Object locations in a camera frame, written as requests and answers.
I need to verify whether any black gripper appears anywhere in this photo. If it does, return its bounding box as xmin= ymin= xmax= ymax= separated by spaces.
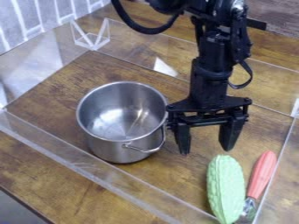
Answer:
xmin=168 ymin=62 xmax=253 ymax=155

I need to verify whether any green bumpy toy vegetable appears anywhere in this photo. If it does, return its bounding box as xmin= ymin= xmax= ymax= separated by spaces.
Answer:
xmin=208 ymin=155 xmax=246 ymax=224

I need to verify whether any silver metal pot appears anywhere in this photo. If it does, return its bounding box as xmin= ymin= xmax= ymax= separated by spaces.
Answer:
xmin=77 ymin=81 xmax=168 ymax=164

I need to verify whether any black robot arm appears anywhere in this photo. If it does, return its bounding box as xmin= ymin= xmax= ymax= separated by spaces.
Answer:
xmin=147 ymin=0 xmax=253 ymax=155

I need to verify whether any red handled metal spoon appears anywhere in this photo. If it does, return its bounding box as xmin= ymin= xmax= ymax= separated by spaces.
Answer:
xmin=241 ymin=150 xmax=277 ymax=223

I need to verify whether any black wall strip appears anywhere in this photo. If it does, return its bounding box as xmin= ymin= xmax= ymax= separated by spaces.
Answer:
xmin=248 ymin=18 xmax=268 ymax=31

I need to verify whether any clear acrylic triangle bracket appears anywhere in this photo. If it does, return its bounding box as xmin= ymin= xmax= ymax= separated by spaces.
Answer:
xmin=70 ymin=18 xmax=111 ymax=51

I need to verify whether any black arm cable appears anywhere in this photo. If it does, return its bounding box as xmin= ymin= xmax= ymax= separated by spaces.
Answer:
xmin=110 ymin=0 xmax=184 ymax=35

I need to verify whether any clear acrylic enclosure wall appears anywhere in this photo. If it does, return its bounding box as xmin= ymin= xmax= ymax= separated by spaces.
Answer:
xmin=0 ymin=18 xmax=299 ymax=224

